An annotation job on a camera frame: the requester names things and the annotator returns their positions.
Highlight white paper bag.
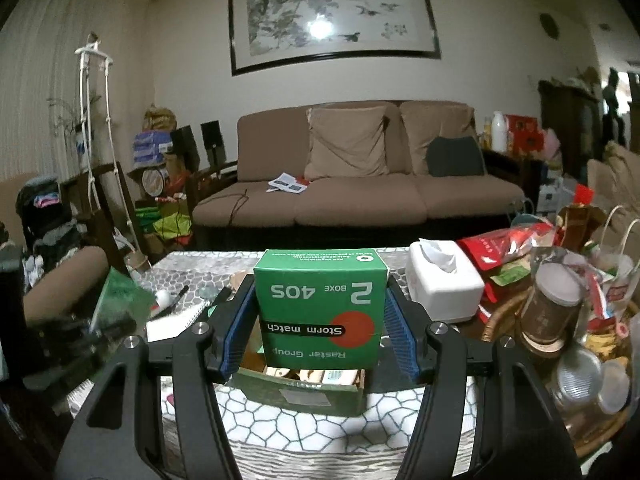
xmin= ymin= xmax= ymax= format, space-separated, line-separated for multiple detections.
xmin=587 ymin=205 xmax=640 ymax=321

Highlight green bags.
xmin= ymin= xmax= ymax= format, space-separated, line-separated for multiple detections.
xmin=135 ymin=200 xmax=193 ymax=248

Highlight green cardboard box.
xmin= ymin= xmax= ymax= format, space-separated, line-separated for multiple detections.
xmin=227 ymin=305 xmax=383 ymax=418

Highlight beige armchair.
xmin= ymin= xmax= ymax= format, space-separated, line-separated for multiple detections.
xmin=586 ymin=142 xmax=640 ymax=256

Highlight white folded towel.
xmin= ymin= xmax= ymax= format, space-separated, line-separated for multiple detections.
xmin=146 ymin=304 xmax=206 ymax=343

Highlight red snack bag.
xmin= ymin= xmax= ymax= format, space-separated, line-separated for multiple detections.
xmin=457 ymin=225 xmax=558 ymax=286

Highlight dark grey cushion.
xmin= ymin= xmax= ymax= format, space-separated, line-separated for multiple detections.
xmin=426 ymin=136 xmax=486 ymax=178

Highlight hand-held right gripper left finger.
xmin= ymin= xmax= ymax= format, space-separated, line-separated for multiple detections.
xmin=52 ymin=275 xmax=256 ymax=480

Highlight wicker basket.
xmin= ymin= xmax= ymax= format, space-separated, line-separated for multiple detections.
xmin=480 ymin=285 xmax=640 ymax=461

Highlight papers on sofa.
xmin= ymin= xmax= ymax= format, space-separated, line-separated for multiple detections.
xmin=266 ymin=172 xmax=312 ymax=195

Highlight beige cushion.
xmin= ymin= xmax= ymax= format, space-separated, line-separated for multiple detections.
xmin=304 ymin=105 xmax=390 ymax=182

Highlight pile of clothes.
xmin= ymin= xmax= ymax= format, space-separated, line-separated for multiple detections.
xmin=15 ymin=175 xmax=83 ymax=266

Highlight brown box red tag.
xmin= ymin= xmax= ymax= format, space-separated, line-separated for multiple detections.
xmin=557 ymin=185 xmax=608 ymax=251

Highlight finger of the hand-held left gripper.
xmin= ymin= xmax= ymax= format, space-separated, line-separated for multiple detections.
xmin=30 ymin=330 xmax=126 ymax=386
xmin=75 ymin=310 xmax=151 ymax=343

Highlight blue boxes stack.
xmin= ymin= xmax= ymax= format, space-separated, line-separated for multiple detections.
xmin=132 ymin=131 xmax=175 ymax=166

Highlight round dial scale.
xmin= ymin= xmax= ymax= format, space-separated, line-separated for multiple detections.
xmin=141 ymin=165 xmax=168 ymax=198

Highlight green carton red circle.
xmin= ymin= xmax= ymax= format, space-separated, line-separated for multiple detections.
xmin=252 ymin=248 xmax=391 ymax=371

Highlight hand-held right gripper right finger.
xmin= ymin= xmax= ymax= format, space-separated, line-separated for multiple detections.
xmin=385 ymin=277 xmax=583 ymax=480

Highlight white curtain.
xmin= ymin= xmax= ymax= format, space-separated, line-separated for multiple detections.
xmin=0 ymin=0 xmax=151 ymax=186

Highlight teal bowl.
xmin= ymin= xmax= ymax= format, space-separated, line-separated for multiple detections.
xmin=510 ymin=210 xmax=543 ymax=233

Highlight clear plastic jar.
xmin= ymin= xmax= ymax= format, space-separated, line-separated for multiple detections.
xmin=550 ymin=347 xmax=603 ymax=411

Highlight white hanging rack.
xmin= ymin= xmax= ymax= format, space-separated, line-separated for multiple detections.
xmin=75 ymin=42 xmax=138 ymax=256

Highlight black speaker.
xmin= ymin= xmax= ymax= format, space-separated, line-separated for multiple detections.
xmin=170 ymin=125 xmax=201 ymax=173
xmin=201 ymin=120 xmax=226 ymax=166

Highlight framed ink painting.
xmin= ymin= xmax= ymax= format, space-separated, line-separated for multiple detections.
xmin=227 ymin=0 xmax=442 ymax=77

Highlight glass jar dark lid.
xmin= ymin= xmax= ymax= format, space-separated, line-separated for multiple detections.
xmin=520 ymin=262 xmax=586 ymax=356

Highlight white bottle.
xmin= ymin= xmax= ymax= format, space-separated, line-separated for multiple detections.
xmin=490 ymin=110 xmax=508 ymax=153

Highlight dark wooden cabinet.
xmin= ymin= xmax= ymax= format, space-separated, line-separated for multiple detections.
xmin=537 ymin=77 xmax=603 ymax=186

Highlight white tissue box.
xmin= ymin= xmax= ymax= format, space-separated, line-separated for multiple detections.
xmin=405 ymin=240 xmax=486 ymax=324

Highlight red gift box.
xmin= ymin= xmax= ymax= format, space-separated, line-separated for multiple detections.
xmin=506 ymin=114 xmax=546 ymax=157

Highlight brown sofa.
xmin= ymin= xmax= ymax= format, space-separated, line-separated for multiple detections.
xmin=191 ymin=100 xmax=526 ymax=251

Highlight translucent plastic cup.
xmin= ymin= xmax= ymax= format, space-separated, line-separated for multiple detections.
xmin=597 ymin=360 xmax=632 ymax=413

